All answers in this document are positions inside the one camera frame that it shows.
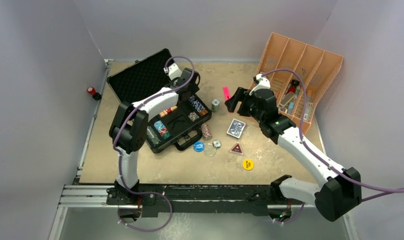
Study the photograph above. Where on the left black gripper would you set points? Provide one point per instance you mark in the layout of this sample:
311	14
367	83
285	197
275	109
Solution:
193	90

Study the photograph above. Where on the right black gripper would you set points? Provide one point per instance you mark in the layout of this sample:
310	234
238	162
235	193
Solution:
242	95

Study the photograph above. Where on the red Texas Hold'em card box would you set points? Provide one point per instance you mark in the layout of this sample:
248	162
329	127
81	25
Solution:
167	111

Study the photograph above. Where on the green white chip stack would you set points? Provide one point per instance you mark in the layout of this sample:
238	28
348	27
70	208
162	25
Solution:
215	105

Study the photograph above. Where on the red white chip stack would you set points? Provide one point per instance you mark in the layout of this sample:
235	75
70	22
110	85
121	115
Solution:
206	132

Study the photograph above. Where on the small white chip pile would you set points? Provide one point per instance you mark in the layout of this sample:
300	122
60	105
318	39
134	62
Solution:
217	144

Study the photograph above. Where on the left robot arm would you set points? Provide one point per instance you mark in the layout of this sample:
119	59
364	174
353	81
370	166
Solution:
129	127

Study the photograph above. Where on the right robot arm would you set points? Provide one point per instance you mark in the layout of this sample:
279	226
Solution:
334	193

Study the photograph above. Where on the black poker set case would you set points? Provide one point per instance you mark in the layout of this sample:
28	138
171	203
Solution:
147	77

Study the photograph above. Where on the blue white chip stack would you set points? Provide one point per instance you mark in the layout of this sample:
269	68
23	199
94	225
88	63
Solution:
196	104

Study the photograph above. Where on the grey chip stack in case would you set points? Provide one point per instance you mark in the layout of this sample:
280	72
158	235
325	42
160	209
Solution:
193	116

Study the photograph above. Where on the orange chip stack in case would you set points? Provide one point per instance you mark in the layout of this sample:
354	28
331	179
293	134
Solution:
203	112

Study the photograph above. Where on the blue playing card deck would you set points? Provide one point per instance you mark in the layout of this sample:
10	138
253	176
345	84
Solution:
236	128

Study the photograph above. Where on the pink highlighter marker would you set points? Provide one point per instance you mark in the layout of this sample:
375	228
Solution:
226	93

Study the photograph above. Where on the red black item in organizer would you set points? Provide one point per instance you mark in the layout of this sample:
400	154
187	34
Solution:
291	88

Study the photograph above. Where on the light blue red chip stack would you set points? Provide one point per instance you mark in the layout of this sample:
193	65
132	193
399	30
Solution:
162	130

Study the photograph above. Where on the peach plastic desk organizer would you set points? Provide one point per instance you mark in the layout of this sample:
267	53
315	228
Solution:
284	59

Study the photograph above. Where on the red triangular button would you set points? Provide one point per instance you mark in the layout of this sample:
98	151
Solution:
237	149

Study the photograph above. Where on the green chip stack in case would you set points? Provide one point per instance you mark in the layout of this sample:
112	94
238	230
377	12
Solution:
153	137

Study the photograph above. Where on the blue round dealer button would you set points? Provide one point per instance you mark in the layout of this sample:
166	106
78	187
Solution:
198	146

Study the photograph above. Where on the clear round disc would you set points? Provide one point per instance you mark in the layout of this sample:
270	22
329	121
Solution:
209	150

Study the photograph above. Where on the yellow round button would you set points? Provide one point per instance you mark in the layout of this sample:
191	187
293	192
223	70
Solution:
248	164

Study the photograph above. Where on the red emergency stop button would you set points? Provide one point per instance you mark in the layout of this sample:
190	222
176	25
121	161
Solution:
94	94

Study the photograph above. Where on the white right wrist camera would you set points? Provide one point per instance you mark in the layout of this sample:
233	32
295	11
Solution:
260	82

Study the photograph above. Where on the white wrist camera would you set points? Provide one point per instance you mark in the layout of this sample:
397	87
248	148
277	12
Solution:
173	71
260	82

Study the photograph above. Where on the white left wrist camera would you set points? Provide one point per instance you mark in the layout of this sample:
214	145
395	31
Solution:
173	71

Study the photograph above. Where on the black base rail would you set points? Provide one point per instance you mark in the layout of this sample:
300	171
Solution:
155	198

